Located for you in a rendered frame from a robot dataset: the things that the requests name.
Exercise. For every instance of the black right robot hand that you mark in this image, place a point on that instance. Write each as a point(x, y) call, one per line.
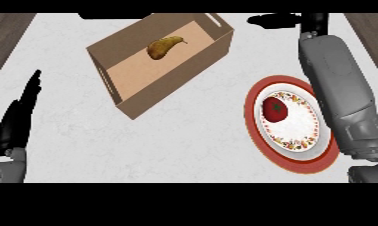
point(313, 23)

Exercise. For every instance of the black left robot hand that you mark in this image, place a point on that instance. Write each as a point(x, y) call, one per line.
point(18, 116)

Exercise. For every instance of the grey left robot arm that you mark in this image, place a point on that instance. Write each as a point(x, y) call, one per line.
point(12, 166)

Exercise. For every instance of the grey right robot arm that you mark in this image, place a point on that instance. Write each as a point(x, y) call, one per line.
point(340, 96)

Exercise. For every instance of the white plate with floral rim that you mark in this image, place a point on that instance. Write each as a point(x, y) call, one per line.
point(297, 124)

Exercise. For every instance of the brown cardboard box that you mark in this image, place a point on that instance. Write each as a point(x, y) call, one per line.
point(129, 45)

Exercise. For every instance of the yellow-brown pear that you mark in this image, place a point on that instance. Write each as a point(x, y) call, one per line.
point(160, 48)

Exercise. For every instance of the red tomato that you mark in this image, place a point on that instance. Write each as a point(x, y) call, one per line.
point(275, 109)

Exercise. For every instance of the round red placemat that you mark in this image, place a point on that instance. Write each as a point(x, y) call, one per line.
point(251, 116)

